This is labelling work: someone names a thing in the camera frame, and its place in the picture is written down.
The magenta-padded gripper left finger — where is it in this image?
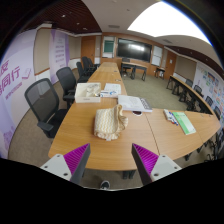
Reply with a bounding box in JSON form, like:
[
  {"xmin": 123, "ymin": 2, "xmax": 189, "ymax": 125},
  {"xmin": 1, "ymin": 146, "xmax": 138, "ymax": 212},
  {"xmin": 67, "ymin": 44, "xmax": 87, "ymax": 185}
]
[{"xmin": 39, "ymin": 142, "xmax": 92, "ymax": 186}]

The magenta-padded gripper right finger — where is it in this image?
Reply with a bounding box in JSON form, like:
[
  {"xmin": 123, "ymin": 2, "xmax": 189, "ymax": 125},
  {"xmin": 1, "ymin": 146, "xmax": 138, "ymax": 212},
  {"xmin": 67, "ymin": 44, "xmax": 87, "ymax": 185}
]
[{"xmin": 131, "ymin": 143, "xmax": 183, "ymax": 186}]

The cream zigzag pattern towel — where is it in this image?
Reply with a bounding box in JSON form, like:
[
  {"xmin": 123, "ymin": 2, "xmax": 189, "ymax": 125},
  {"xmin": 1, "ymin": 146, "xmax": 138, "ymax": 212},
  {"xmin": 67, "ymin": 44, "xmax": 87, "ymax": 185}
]
[{"xmin": 93, "ymin": 104, "xmax": 129, "ymax": 142}]

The green folder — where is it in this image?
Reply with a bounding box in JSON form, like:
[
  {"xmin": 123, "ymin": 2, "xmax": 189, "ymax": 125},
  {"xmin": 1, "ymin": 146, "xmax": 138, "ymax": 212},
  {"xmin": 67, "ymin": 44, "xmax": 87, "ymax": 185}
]
[{"xmin": 172, "ymin": 111, "xmax": 197, "ymax": 136}]

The white marker pen pack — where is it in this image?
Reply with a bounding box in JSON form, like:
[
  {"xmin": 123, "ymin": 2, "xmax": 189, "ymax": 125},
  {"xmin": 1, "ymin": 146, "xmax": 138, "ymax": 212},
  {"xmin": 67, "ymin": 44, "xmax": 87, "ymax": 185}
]
[{"xmin": 162, "ymin": 108, "xmax": 179, "ymax": 126}]

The row of black office chairs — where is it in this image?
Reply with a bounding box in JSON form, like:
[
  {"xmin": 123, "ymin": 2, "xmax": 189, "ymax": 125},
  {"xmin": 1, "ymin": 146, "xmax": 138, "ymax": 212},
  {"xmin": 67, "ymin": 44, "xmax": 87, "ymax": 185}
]
[
  {"xmin": 166, "ymin": 76, "xmax": 224, "ymax": 116},
  {"xmin": 75, "ymin": 56, "xmax": 100, "ymax": 79},
  {"xmin": 203, "ymin": 128, "xmax": 224, "ymax": 161}
]

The black mesh office chair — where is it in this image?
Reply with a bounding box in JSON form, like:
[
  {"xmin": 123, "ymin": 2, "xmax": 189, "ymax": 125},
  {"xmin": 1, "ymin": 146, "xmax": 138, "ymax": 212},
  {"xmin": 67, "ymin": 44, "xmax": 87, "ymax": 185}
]
[
  {"xmin": 24, "ymin": 77, "xmax": 69, "ymax": 139},
  {"xmin": 55, "ymin": 66, "xmax": 78, "ymax": 108}
]

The thick white booklet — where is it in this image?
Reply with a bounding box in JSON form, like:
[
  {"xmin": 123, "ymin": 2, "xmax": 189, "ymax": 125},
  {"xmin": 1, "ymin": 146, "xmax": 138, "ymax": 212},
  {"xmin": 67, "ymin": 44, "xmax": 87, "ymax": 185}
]
[{"xmin": 117, "ymin": 94, "xmax": 154, "ymax": 113}]

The white open cardboard box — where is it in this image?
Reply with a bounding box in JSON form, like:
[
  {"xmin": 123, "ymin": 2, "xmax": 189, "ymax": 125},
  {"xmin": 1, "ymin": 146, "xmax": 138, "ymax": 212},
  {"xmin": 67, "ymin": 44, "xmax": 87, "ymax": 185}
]
[{"xmin": 74, "ymin": 82, "xmax": 102, "ymax": 104}]

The long wooden side table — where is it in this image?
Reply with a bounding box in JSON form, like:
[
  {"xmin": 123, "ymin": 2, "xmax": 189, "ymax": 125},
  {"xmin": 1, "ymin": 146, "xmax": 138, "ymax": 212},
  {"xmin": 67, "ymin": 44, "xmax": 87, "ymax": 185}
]
[{"xmin": 169, "ymin": 74, "xmax": 214, "ymax": 114}]

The small white blue box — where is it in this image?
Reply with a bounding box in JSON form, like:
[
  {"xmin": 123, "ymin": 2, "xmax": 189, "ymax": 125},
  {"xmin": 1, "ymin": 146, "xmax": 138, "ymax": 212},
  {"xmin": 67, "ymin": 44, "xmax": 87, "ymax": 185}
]
[{"xmin": 99, "ymin": 90, "xmax": 118, "ymax": 98}]

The white paper sheet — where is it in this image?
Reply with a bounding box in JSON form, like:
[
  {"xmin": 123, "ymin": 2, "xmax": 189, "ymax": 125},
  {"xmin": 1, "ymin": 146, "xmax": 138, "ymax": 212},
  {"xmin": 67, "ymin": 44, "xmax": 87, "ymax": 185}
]
[{"xmin": 103, "ymin": 82, "xmax": 122, "ymax": 95}]

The small dark side desk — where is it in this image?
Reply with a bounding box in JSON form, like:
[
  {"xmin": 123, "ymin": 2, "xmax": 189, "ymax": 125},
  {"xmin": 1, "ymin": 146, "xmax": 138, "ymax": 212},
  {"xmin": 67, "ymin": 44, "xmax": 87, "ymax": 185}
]
[{"xmin": 154, "ymin": 66, "xmax": 167, "ymax": 80}]

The wooden door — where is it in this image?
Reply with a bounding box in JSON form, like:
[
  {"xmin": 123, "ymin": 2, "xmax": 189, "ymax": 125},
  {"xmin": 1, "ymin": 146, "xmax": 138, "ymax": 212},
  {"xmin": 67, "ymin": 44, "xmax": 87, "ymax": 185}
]
[
  {"xmin": 80, "ymin": 35, "xmax": 97, "ymax": 64},
  {"xmin": 165, "ymin": 50, "xmax": 178, "ymax": 80}
]

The white framed whiteboard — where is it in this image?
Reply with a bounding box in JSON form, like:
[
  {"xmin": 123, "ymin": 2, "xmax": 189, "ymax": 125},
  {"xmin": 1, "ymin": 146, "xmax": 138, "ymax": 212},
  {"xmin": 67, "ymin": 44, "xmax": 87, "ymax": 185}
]
[{"xmin": 151, "ymin": 45, "xmax": 164, "ymax": 67}]

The green framed whiteboard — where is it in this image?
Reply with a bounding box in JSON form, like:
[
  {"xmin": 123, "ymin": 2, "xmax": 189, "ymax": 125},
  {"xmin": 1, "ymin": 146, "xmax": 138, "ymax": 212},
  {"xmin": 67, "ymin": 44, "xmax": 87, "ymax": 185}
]
[{"xmin": 101, "ymin": 35, "xmax": 116, "ymax": 59}]

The bright ceiling light panel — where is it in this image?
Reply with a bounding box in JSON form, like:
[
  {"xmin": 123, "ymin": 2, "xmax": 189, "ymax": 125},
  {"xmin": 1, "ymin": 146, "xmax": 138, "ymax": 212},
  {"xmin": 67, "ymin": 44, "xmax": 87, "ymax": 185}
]
[{"xmin": 127, "ymin": 0, "xmax": 212, "ymax": 46}]

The large purple wall banner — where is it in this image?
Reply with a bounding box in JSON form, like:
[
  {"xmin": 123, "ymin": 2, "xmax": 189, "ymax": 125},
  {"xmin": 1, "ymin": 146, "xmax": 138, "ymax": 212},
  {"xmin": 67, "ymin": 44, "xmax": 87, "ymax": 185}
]
[{"xmin": 0, "ymin": 29, "xmax": 38, "ymax": 159}]

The colourful wall poster display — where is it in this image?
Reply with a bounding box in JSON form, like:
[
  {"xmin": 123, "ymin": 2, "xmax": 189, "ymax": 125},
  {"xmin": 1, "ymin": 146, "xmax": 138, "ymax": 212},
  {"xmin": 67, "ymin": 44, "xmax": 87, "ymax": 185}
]
[{"xmin": 193, "ymin": 63, "xmax": 224, "ymax": 111}]

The narrow purple wall banner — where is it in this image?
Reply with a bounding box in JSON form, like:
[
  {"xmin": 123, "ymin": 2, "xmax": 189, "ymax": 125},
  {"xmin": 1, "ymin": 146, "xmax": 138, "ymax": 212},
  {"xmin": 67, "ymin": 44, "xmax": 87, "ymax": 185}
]
[{"xmin": 49, "ymin": 29, "xmax": 71, "ymax": 84}]

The large black wall television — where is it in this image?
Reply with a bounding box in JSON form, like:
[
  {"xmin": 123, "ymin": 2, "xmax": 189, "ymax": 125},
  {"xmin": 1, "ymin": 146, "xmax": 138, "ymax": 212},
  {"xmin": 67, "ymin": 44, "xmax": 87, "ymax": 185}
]
[{"xmin": 116, "ymin": 37, "xmax": 153, "ymax": 63}]

